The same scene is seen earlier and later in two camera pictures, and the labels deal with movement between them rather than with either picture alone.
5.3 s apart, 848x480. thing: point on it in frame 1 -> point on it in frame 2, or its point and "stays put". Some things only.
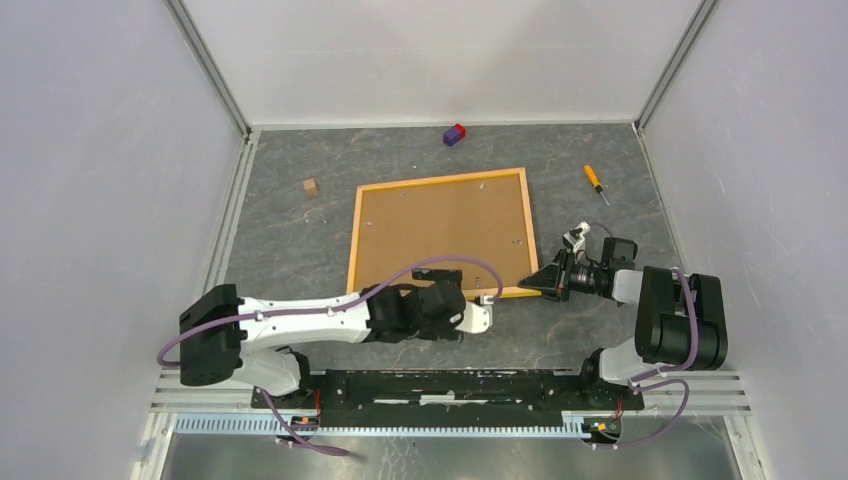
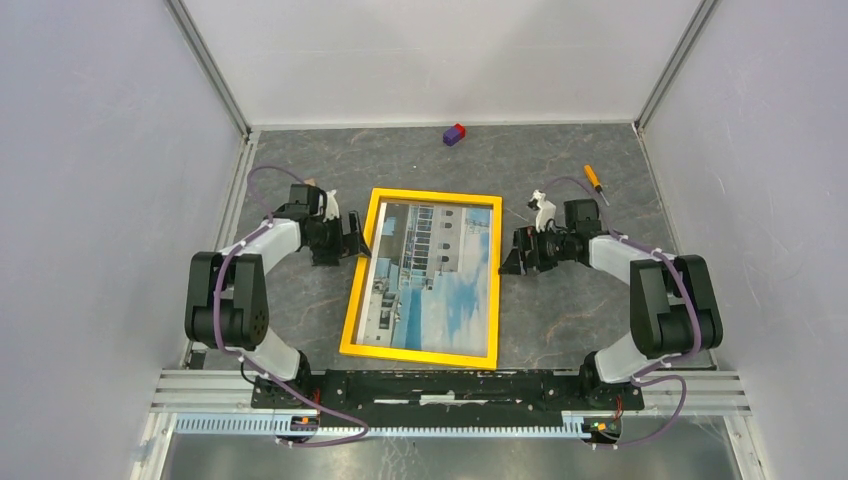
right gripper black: x=552 y=280 -> x=512 y=264
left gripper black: x=445 y=330 -> x=346 y=245
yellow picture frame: x=517 y=291 -> x=380 y=197
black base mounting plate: x=449 y=398 stays put
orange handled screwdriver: x=595 y=181 stays put
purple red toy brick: x=454 y=134 stays put
